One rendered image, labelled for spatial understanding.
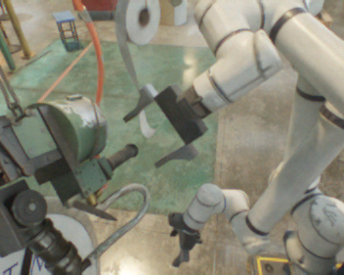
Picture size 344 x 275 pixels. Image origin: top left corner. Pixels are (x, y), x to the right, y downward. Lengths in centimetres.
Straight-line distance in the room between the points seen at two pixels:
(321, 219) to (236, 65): 75
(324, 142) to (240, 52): 35
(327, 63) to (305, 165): 33
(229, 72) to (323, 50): 17
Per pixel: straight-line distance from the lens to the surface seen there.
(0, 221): 49
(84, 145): 57
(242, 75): 56
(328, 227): 116
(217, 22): 61
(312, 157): 82
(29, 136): 52
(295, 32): 64
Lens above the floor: 175
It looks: 42 degrees down
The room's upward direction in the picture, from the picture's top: 1 degrees counter-clockwise
